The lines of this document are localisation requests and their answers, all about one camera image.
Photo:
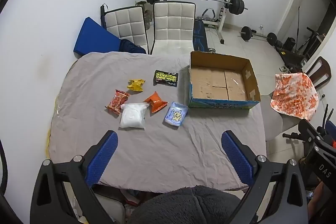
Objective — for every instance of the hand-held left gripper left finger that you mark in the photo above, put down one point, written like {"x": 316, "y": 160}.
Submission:
{"x": 103, "y": 158}

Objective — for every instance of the blue foam mat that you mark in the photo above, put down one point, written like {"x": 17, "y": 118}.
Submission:
{"x": 94, "y": 37}

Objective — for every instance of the red snack packet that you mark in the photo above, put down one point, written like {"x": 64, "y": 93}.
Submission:
{"x": 117, "y": 102}

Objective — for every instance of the yellow snack packet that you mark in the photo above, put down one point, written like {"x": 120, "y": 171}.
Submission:
{"x": 136, "y": 85}

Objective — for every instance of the white quilted chair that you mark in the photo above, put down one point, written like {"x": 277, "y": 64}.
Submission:
{"x": 173, "y": 22}
{"x": 126, "y": 24}

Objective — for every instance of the orange white floral cloth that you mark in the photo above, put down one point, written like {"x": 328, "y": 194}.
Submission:
{"x": 295, "y": 98}

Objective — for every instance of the light blue tissue pack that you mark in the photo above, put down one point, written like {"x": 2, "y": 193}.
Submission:
{"x": 176, "y": 115}

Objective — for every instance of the dark blue jacket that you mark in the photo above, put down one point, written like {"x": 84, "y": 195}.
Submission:
{"x": 131, "y": 47}

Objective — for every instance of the orange snack packet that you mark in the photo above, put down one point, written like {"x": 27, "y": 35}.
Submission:
{"x": 155, "y": 103}

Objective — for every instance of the cardboard box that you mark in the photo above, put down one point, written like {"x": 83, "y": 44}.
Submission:
{"x": 210, "y": 82}

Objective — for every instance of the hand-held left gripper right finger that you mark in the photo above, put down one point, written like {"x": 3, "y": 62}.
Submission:
{"x": 237, "y": 158}

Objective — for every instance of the grey fleece clothing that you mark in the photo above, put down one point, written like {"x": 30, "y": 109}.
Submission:
{"x": 183, "y": 205}

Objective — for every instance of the black exercise equipment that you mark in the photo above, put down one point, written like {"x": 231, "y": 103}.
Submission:
{"x": 294, "y": 56}

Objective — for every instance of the grey tablecloth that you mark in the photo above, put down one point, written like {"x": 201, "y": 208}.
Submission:
{"x": 162, "y": 150}

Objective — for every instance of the short barbell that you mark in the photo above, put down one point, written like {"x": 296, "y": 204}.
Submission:
{"x": 258, "y": 35}

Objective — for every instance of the black wet wipes packet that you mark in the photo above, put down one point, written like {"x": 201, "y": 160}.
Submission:
{"x": 166, "y": 77}

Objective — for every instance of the brown wooden chair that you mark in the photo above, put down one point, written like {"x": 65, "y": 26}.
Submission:
{"x": 320, "y": 69}

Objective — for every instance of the white plastic bag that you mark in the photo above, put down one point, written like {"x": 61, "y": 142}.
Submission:
{"x": 133, "y": 116}

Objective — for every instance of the person's right forearm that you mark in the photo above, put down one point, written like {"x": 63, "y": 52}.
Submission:
{"x": 316, "y": 200}

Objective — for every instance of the black weight bench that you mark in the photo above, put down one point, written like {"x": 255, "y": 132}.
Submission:
{"x": 199, "y": 35}

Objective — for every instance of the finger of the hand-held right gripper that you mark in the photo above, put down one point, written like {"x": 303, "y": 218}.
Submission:
{"x": 331, "y": 129}
{"x": 311, "y": 132}

